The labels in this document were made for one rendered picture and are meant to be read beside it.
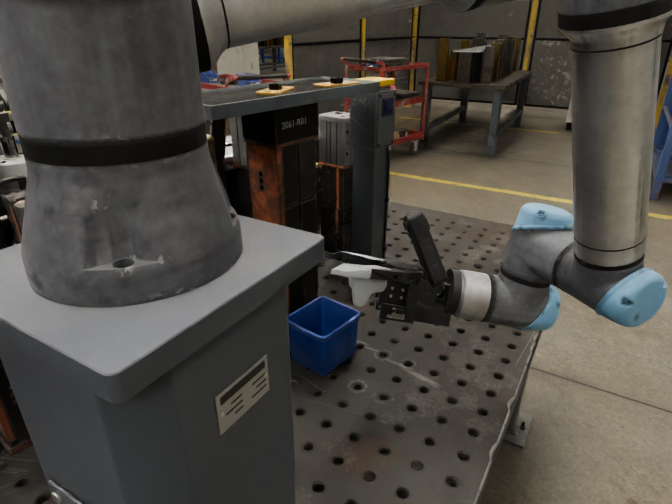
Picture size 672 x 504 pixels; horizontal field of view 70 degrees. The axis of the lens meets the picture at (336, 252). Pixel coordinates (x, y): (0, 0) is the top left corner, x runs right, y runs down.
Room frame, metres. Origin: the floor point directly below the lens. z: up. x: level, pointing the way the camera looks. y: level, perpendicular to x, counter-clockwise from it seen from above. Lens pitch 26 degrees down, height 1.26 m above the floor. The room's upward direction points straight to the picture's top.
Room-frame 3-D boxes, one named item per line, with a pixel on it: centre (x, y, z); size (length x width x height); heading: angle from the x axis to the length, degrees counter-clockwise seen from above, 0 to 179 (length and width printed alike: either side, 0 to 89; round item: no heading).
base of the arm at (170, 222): (0.33, 0.15, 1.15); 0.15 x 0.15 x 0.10
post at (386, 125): (1.00, -0.08, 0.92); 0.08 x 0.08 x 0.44; 50
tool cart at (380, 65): (4.89, -0.48, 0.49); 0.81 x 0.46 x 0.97; 137
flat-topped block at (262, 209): (0.80, 0.09, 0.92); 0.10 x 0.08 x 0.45; 140
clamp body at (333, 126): (1.19, -0.01, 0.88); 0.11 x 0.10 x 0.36; 50
